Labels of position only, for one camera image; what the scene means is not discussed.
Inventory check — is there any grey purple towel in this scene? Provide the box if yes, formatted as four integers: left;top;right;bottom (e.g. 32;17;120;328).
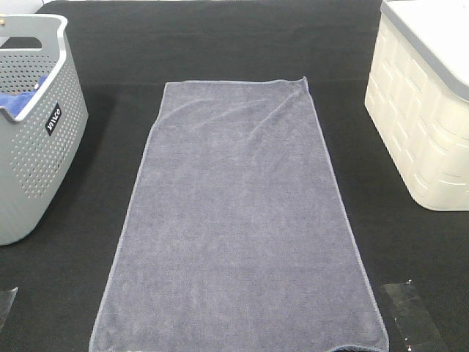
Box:
89;78;389;351

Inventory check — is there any blue towel in basket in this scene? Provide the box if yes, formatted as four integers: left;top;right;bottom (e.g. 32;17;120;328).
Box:
1;76;47;117

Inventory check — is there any grey perforated laundry basket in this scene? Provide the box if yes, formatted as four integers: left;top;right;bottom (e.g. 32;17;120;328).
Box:
1;14;89;245

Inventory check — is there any white storage bin grey rim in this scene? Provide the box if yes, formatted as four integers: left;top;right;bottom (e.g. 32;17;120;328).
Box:
364;1;468;211

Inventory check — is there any clear tape strip right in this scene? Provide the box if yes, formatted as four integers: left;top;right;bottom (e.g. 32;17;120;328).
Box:
380;279;448;352

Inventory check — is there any clear tape strip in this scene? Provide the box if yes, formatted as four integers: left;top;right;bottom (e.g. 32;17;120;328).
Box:
0;287;18;330
380;279;448;352

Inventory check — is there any clear tape strip left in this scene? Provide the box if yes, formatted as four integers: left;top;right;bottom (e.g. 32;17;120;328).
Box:
0;287;18;330

